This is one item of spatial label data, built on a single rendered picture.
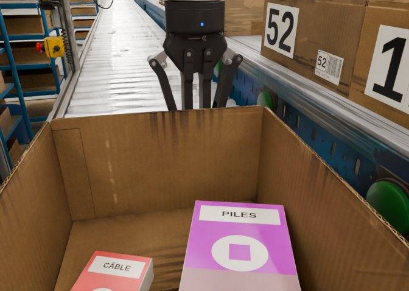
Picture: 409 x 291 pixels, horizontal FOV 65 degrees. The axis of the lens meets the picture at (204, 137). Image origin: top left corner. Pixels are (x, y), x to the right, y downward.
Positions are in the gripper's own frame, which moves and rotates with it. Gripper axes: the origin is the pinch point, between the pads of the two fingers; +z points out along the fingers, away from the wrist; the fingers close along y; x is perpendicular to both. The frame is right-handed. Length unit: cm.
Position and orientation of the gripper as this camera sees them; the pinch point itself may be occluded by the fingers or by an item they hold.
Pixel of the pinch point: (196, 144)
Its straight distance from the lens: 48.8
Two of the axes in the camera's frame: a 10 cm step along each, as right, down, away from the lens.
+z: 0.0, 9.0, 4.4
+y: -9.7, 1.1, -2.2
